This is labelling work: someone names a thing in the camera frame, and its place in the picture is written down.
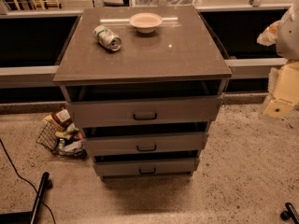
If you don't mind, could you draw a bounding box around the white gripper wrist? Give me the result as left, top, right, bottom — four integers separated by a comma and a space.
257, 21, 299, 119

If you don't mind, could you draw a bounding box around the grey drawer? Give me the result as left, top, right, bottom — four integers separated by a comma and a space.
83, 132, 208, 156
94, 158, 199, 177
66, 96, 221, 128

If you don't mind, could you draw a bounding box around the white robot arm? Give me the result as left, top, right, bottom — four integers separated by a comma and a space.
257, 1, 299, 119

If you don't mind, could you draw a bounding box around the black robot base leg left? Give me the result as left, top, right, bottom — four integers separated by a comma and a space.
0, 172, 52, 224

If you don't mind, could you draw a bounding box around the grey drawer cabinet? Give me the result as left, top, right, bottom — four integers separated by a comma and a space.
51, 5, 233, 182

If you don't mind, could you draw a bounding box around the white shallow bowl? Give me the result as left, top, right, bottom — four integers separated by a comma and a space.
129, 13, 163, 34

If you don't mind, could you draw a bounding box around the black caster wheel right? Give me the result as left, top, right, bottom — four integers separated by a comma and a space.
280, 203, 299, 224

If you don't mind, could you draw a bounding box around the silver green soda can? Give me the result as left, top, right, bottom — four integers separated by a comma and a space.
93, 25, 121, 51

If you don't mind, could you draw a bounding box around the wire basket with snack bags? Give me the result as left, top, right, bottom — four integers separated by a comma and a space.
36, 108, 87, 160

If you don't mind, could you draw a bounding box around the black floor cable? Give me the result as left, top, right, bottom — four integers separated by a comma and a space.
0, 138, 57, 224

